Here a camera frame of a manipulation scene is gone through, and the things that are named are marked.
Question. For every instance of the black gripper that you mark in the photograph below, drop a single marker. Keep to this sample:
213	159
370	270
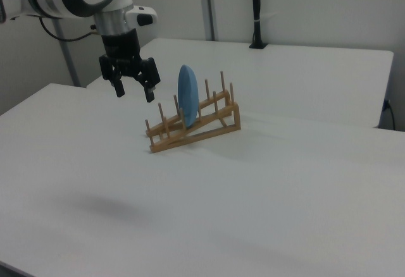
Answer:
121	47

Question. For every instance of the blue round plate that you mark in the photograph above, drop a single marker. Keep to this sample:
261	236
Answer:
187	93

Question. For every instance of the wooden plate rack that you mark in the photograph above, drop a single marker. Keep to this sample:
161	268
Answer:
158	148

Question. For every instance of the grey partition post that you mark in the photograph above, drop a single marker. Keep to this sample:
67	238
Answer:
68	55
210	5

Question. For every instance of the black camera pole with base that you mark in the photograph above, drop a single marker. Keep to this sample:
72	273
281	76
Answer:
257	5

